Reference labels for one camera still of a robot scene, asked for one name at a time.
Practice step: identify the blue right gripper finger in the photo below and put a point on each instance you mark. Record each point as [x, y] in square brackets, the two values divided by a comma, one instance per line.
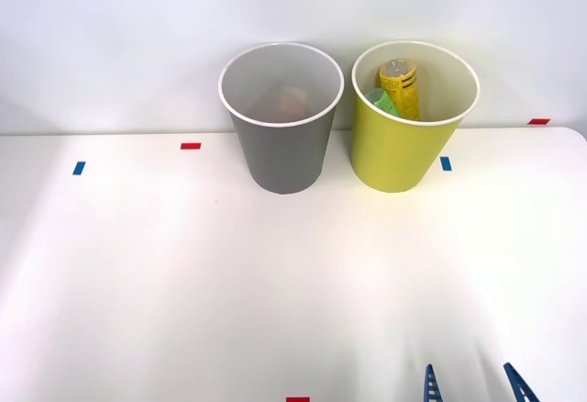
[432, 388]
[522, 388]

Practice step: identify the yellow plastic bottle black cap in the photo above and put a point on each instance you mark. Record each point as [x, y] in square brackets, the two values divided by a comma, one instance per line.
[406, 90]

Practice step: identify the yellow-green plastic waste bin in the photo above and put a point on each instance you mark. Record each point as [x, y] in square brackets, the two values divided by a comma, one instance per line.
[394, 154]

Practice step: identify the grey plastic waste bin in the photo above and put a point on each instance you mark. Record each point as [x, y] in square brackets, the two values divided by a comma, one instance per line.
[284, 159]

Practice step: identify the green plastic bottle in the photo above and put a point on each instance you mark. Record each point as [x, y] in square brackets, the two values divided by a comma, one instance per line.
[383, 101]

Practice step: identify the pale pink can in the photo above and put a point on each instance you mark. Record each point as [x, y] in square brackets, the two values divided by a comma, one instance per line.
[291, 99]

